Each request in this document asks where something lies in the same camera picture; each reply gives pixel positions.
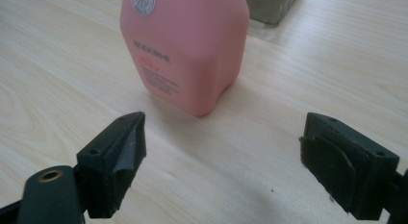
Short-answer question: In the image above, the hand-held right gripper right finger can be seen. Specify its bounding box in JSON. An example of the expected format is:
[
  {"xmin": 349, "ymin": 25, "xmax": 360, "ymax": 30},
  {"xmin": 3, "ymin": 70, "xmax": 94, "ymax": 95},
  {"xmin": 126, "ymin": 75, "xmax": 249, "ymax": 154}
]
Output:
[{"xmin": 299, "ymin": 112, "xmax": 401, "ymax": 221}]

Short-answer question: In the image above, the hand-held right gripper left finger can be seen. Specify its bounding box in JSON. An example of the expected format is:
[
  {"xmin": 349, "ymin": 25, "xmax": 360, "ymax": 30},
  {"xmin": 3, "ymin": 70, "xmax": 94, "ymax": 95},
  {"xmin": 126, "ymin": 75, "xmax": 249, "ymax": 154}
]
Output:
[{"xmin": 76, "ymin": 111, "xmax": 148, "ymax": 219}]

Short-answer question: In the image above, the pink pump bottle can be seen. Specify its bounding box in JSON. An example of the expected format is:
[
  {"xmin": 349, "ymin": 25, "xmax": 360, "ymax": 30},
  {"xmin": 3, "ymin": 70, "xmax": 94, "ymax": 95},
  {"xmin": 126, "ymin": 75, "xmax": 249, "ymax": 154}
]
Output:
[{"xmin": 119, "ymin": 0, "xmax": 251, "ymax": 118}]

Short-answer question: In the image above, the transparent brown plastic box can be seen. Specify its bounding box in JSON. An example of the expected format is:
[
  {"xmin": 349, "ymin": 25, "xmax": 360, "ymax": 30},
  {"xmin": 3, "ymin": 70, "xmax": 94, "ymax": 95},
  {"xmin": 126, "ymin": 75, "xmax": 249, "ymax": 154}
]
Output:
[{"xmin": 242, "ymin": 0, "xmax": 301, "ymax": 27}]

